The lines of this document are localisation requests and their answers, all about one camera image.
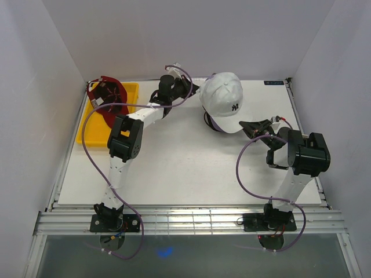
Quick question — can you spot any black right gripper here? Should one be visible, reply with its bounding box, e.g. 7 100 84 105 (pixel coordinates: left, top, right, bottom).
238 120 277 150

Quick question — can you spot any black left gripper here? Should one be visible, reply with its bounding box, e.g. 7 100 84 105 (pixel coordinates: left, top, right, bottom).
169 75 201 103

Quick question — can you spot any white baseball cap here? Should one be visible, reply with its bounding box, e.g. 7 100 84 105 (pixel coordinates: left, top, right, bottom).
198 72 245 134

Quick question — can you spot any black NY baseball cap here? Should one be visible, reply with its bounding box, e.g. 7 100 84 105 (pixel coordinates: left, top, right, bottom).
202 108 221 131

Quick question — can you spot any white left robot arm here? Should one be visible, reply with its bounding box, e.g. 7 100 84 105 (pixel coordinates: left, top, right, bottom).
94 75 199 232

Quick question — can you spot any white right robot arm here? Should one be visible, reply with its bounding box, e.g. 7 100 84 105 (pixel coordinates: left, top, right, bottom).
239 116 330 230

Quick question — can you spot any red baseball cap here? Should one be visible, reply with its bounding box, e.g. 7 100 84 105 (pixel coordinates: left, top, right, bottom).
86 76 129 128

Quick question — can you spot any yellow plastic bin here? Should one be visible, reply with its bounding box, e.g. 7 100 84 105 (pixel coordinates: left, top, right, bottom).
75 82 139 147

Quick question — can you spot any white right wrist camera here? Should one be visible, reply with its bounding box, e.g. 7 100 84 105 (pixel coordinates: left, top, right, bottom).
270 115 286 130

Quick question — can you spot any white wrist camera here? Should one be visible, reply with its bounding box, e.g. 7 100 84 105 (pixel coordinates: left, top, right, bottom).
270 115 286 130
165 63 185 79

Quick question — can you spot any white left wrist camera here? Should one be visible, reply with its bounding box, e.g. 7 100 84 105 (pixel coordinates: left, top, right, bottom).
165 63 185 79

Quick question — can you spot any black wire hat stand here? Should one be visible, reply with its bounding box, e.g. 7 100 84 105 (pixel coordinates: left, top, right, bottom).
203 112 214 129

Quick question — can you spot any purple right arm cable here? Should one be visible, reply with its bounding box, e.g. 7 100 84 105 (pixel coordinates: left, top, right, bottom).
235 117 307 254

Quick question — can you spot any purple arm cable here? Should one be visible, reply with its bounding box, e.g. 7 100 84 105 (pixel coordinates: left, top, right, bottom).
81 65 194 260
235 117 307 254

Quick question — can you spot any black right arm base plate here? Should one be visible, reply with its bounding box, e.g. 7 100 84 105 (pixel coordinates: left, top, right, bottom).
236 213 297 232

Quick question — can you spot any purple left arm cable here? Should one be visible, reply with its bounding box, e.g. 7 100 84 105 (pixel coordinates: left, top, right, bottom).
81 65 194 260

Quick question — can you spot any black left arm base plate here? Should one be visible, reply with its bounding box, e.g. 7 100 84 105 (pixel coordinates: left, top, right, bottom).
89 214 140 233

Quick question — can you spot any aluminium frame rail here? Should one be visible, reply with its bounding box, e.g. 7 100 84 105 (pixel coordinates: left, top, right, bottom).
34 206 348 236

